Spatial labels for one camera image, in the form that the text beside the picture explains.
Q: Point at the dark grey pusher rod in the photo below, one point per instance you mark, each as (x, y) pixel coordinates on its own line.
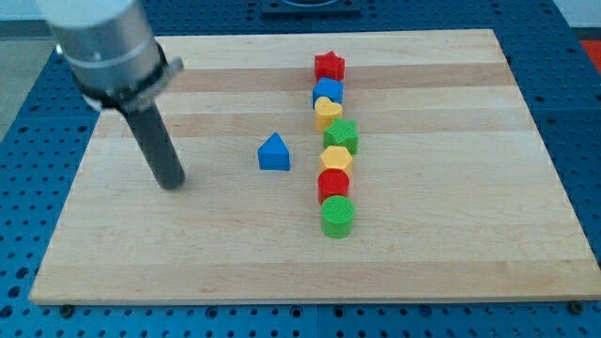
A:
(153, 138)

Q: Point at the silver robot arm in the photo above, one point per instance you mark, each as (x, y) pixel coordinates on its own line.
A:
(118, 64)

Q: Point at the blue triangle block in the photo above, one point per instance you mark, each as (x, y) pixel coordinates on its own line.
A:
(274, 154)

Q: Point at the red star block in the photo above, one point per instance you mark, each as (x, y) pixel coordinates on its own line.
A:
(329, 65)

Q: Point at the green star block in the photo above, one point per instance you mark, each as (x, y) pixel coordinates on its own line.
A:
(342, 132)

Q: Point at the yellow heart block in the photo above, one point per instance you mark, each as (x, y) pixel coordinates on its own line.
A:
(326, 111)

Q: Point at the blue pentagon block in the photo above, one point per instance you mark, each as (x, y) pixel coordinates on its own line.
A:
(329, 88)

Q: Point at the yellow hexagon block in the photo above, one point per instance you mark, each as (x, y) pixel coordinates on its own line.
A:
(336, 157)

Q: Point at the red cylinder block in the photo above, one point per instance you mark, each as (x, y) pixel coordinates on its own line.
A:
(332, 182)

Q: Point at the green cylinder block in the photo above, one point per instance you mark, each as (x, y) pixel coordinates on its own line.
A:
(337, 215)

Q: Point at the wooden board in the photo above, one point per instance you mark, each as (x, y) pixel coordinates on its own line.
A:
(456, 198)

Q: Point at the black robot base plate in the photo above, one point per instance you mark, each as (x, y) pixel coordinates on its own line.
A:
(309, 7)

